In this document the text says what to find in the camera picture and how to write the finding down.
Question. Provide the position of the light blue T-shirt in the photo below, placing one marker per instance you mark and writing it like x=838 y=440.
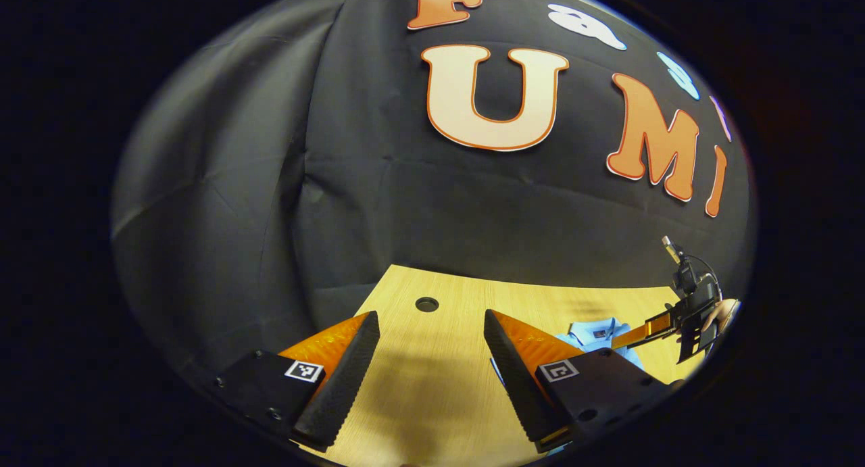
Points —
x=598 y=333

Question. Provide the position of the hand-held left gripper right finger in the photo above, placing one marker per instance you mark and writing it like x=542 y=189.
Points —
x=517 y=386

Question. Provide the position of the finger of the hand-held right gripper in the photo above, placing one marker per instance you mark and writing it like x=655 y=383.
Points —
x=652 y=327

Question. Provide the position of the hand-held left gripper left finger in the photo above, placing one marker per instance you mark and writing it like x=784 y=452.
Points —
x=344 y=386

